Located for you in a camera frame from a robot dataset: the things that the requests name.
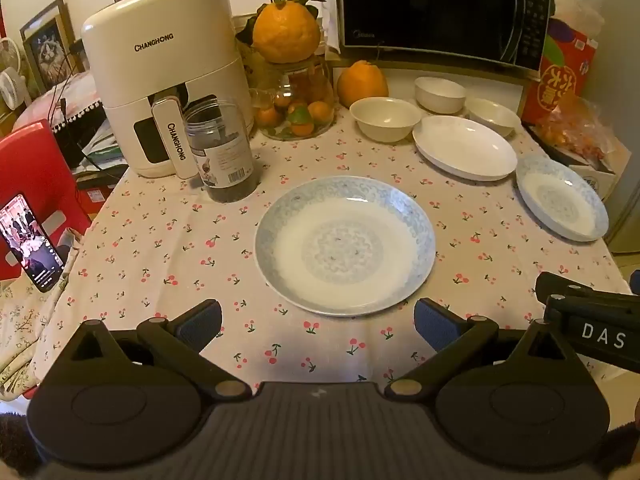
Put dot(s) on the pink cloth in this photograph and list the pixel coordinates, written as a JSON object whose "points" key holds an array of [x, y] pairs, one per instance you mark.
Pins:
{"points": [[40, 105]]}

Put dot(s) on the red plastic chair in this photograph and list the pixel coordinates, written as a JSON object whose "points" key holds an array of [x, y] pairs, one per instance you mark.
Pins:
{"points": [[35, 160]]}

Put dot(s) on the cream air fryer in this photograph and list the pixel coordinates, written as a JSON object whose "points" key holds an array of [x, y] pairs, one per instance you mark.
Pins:
{"points": [[165, 60]]}

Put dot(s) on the smartphone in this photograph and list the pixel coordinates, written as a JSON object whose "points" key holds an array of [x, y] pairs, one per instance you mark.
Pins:
{"points": [[30, 240]]}

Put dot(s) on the spiral notebook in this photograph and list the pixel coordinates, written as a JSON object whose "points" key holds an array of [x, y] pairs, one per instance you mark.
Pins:
{"points": [[80, 117]]}

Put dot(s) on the small blue patterned plate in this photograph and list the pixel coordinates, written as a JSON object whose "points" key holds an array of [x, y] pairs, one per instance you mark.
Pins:
{"points": [[560, 196]]}

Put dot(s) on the cherry print tablecloth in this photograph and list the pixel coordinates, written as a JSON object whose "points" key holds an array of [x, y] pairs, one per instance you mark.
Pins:
{"points": [[175, 240]]}

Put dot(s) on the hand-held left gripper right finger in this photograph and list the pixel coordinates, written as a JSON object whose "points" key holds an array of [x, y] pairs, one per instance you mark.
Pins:
{"points": [[434, 321]]}

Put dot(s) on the red gift box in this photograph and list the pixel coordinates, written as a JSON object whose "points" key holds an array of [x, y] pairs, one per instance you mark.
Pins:
{"points": [[555, 85]]}

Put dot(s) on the dark labelled plastic jar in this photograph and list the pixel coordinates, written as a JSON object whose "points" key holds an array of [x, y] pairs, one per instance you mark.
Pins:
{"points": [[225, 160]]}

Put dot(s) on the small white bowl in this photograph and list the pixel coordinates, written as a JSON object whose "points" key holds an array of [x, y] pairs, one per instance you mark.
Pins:
{"points": [[440, 92], [492, 115]]}

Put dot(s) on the stack of papers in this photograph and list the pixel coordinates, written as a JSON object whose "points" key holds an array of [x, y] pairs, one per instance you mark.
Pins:
{"points": [[102, 152]]}

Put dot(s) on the large white bowl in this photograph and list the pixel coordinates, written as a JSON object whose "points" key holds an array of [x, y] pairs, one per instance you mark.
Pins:
{"points": [[385, 117]]}

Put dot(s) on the floral cloth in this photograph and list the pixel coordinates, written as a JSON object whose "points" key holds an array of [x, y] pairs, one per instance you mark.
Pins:
{"points": [[20, 330]]}

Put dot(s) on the black microwave oven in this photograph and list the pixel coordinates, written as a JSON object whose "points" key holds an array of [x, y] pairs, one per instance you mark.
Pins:
{"points": [[425, 5]]}

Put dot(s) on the glass jar of small oranges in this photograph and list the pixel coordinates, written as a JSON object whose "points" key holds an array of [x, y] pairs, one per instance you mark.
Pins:
{"points": [[295, 95]]}

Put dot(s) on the framed cat picture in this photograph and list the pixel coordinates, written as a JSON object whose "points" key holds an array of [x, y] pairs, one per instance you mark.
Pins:
{"points": [[50, 55]]}

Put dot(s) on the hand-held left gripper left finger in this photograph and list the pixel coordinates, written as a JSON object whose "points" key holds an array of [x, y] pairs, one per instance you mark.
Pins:
{"points": [[202, 321]]}

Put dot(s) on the plastic bag of oranges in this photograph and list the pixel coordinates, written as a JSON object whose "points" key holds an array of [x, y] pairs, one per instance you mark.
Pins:
{"points": [[575, 135]]}

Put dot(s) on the white desk fan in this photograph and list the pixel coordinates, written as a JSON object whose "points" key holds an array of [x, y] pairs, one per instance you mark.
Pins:
{"points": [[10, 85]]}

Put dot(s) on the clear plastic bag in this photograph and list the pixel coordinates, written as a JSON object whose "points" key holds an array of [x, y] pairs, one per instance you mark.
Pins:
{"points": [[580, 0]]}

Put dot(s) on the white plate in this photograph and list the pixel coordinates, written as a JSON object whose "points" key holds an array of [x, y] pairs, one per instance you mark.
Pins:
{"points": [[460, 146]]}

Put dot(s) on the large blue patterned plate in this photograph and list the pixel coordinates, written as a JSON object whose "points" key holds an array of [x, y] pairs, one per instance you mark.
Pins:
{"points": [[345, 245]]}

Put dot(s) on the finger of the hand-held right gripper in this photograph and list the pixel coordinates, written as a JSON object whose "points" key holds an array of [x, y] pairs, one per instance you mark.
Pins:
{"points": [[560, 286]]}

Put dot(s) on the large orange with leaves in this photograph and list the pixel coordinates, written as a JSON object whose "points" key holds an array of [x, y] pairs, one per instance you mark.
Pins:
{"points": [[285, 35]]}

